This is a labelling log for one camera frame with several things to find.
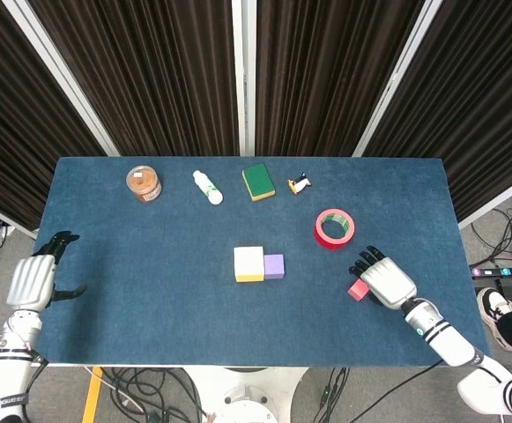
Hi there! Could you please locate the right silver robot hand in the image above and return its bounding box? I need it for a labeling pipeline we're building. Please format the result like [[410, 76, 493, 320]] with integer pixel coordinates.
[[348, 245, 418, 309]]

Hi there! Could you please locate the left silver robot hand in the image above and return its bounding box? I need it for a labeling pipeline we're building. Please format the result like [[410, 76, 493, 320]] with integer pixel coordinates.
[[6, 230, 88, 312]]

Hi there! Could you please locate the small red foam cube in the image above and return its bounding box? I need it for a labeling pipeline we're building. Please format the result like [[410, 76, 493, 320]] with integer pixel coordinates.
[[347, 279, 370, 303]]

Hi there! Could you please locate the medium purple foam cube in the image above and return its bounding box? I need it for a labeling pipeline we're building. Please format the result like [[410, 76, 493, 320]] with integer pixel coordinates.
[[263, 253, 286, 281]]

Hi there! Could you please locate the large yellow foam cube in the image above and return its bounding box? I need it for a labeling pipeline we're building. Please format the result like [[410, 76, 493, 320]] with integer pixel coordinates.
[[233, 246, 266, 283]]

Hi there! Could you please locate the red tape roll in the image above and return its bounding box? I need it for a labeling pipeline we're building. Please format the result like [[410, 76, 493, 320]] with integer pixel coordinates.
[[314, 208, 356, 251]]

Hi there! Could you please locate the white and black sneaker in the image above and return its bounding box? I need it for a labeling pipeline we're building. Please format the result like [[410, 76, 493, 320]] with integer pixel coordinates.
[[477, 286, 512, 350]]

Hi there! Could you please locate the blue felt table cloth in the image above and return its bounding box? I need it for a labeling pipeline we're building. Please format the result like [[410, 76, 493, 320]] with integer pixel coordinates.
[[21, 157, 491, 367]]

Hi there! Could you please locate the yellow floor tape strip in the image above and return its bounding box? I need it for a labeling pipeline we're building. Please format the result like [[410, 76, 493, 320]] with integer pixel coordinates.
[[81, 366, 105, 423]]

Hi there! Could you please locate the clear jar of rubber bands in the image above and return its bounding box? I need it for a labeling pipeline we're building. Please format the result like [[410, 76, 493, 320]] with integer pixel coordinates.
[[125, 165, 163, 204]]

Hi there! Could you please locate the dark brown curtain partition panel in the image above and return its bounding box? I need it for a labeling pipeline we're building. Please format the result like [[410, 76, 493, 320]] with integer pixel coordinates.
[[28, 0, 244, 157], [242, 0, 427, 158], [352, 0, 512, 230], [0, 0, 120, 241]]

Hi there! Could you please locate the green and yellow sponge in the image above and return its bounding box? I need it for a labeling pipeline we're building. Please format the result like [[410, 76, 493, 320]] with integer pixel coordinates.
[[241, 163, 277, 203]]

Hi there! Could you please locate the white plastic bottle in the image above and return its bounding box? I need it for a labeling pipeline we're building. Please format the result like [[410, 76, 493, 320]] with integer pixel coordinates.
[[192, 170, 224, 206]]

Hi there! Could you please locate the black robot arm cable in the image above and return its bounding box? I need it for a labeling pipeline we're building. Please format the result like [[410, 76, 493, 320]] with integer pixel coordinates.
[[347, 357, 447, 423]]

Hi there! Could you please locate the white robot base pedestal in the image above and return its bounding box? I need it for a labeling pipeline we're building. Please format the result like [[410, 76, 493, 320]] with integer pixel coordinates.
[[184, 365, 310, 423]]

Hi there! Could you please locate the white table frame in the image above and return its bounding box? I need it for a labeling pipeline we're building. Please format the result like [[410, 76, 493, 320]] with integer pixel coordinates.
[[39, 361, 450, 369]]

